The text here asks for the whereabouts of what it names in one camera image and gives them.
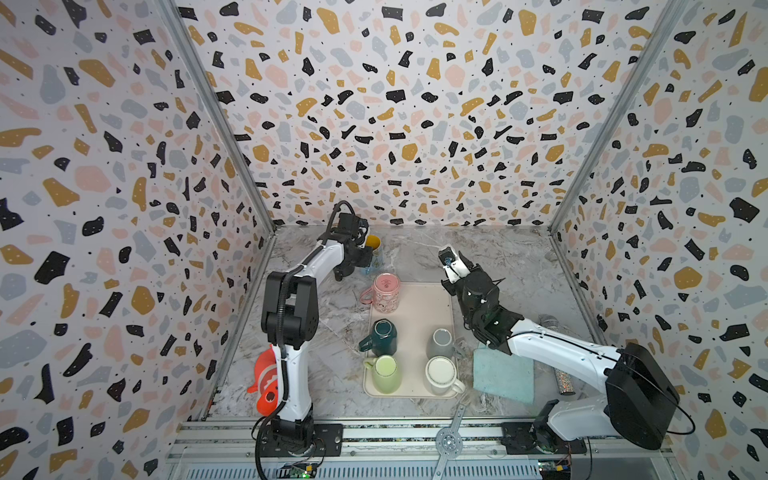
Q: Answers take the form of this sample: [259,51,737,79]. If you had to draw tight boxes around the light blue mug yellow inside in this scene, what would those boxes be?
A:
[363,234,383,275]

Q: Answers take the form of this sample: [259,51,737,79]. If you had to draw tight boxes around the pink mug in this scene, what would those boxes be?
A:
[360,273,401,313]

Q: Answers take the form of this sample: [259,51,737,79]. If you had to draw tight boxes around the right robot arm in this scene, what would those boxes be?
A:
[438,246,680,452]

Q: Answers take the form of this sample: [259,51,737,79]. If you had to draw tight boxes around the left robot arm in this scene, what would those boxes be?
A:
[260,201,373,450]

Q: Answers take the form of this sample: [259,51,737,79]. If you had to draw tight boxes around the grey mug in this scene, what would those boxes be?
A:
[426,328,459,360]

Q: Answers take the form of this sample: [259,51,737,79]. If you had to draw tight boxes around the white mug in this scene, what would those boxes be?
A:
[425,356,466,397]

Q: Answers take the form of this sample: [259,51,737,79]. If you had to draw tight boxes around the dark green mug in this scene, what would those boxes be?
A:
[358,318,397,357]

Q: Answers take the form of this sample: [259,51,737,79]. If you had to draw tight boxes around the light green mug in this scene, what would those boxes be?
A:
[363,355,402,394]

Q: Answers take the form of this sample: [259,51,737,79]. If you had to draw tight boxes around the beige tray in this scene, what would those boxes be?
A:
[363,282,457,399]

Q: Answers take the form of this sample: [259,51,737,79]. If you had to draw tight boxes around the teal cloth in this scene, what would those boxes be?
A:
[472,347,534,404]

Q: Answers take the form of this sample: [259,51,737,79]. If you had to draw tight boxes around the glitter bottle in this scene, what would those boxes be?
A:
[539,314,576,396]

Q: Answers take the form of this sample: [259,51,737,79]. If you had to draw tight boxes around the red fish plush toy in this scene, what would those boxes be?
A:
[247,347,279,417]

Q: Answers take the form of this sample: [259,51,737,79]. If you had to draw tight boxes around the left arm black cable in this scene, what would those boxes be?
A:
[317,199,358,247]

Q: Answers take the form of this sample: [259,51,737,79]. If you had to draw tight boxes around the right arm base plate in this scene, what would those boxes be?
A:
[500,421,587,456]

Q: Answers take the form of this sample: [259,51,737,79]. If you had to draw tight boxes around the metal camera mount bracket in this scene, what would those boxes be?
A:
[432,395,470,480]

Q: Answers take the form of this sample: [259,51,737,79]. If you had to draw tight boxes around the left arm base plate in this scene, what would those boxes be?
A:
[259,423,344,459]

